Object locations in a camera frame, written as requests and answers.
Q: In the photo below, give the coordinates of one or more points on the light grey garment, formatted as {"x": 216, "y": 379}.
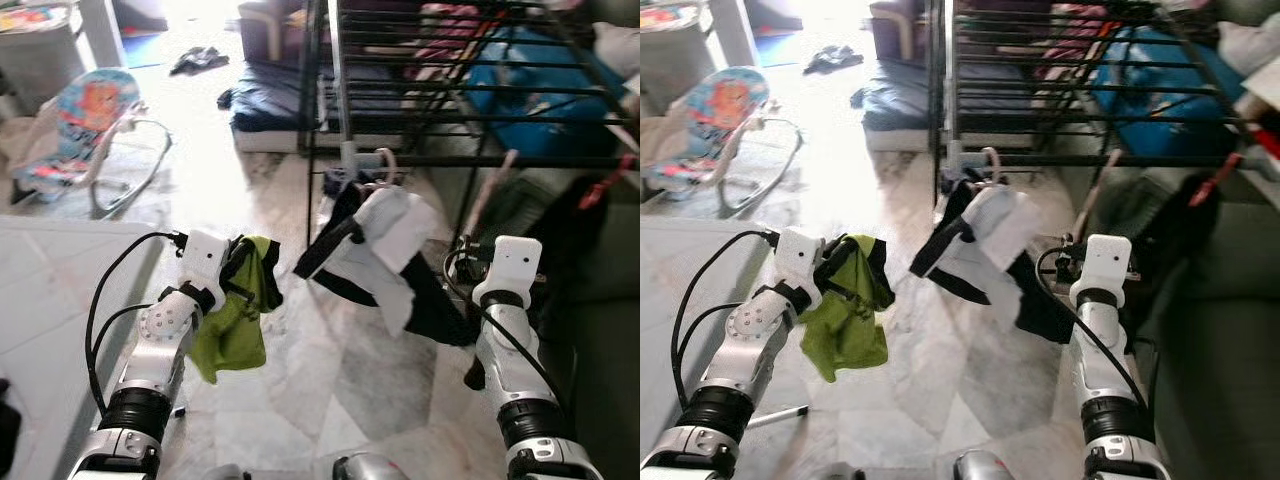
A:
{"x": 1250, "y": 45}
{"x": 620, "y": 50}

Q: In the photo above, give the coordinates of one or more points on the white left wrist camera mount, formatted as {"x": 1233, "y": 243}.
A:
{"x": 205, "y": 260}
{"x": 800, "y": 258}

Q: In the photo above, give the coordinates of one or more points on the lime green garment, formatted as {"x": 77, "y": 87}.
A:
{"x": 845, "y": 345}
{"x": 230, "y": 345}

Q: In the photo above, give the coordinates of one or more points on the white folding table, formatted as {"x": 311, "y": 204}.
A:
{"x": 680, "y": 300}
{"x": 50, "y": 300}

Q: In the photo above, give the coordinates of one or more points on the blue floor mat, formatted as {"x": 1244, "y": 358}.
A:
{"x": 140, "y": 52}
{"x": 775, "y": 50}

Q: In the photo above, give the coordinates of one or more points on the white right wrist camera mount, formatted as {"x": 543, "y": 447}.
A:
{"x": 1102, "y": 265}
{"x": 515, "y": 265}

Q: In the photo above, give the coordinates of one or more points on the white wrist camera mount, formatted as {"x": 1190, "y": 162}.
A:
{"x": 205, "y": 260}
{"x": 515, "y": 265}
{"x": 1102, "y": 265}
{"x": 800, "y": 258}

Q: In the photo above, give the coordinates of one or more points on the green leather sofa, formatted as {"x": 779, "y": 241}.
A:
{"x": 610, "y": 380}
{"x": 1220, "y": 380}

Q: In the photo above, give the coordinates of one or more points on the pale pink plastic hanger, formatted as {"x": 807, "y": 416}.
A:
{"x": 396, "y": 165}
{"x": 1000, "y": 163}

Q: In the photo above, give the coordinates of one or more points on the maroon cloth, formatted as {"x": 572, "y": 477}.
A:
{"x": 1075, "y": 40}
{"x": 450, "y": 40}

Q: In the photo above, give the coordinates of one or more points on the black metal drying rack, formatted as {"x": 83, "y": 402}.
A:
{"x": 1060, "y": 160}
{"x": 440, "y": 160}

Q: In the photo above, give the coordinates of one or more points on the blue suitcase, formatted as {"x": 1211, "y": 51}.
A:
{"x": 540, "y": 110}
{"x": 1160, "y": 110}

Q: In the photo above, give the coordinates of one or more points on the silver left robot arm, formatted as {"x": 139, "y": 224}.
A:
{"x": 755, "y": 345}
{"x": 160, "y": 345}

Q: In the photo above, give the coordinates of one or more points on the red plastic hanger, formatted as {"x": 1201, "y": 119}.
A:
{"x": 600, "y": 190}
{"x": 1210, "y": 185}

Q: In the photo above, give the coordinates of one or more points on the white lidded storage box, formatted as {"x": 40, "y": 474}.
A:
{"x": 1262, "y": 105}

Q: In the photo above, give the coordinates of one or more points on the crumpled dark cloth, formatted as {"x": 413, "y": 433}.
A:
{"x": 835, "y": 58}
{"x": 200, "y": 60}

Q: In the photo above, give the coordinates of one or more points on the white slatted laundry basket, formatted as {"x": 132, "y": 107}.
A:
{"x": 40, "y": 60}
{"x": 670, "y": 60}

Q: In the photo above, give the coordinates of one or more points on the grey robot left foot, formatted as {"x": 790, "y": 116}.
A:
{"x": 225, "y": 473}
{"x": 832, "y": 473}

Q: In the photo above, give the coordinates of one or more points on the colourful baby bouncer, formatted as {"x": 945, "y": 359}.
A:
{"x": 85, "y": 110}
{"x": 720, "y": 108}

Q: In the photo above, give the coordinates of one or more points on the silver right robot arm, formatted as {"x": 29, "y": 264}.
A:
{"x": 505, "y": 345}
{"x": 1095, "y": 345}

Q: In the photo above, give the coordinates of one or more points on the white and black garment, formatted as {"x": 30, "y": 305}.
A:
{"x": 385, "y": 235}
{"x": 990, "y": 235}

